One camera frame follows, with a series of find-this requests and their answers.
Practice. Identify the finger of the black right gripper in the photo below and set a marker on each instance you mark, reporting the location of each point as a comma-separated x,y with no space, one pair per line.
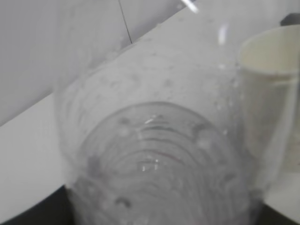
291,19

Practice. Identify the white paper cup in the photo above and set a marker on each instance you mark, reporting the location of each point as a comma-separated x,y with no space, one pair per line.
269,65

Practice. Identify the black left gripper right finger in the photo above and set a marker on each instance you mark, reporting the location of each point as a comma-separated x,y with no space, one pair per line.
270,216

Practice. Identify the clear water bottle red label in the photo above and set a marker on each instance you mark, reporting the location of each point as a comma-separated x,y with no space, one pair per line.
153,133

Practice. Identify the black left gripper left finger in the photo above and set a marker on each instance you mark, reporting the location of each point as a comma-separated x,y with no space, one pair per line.
53,210

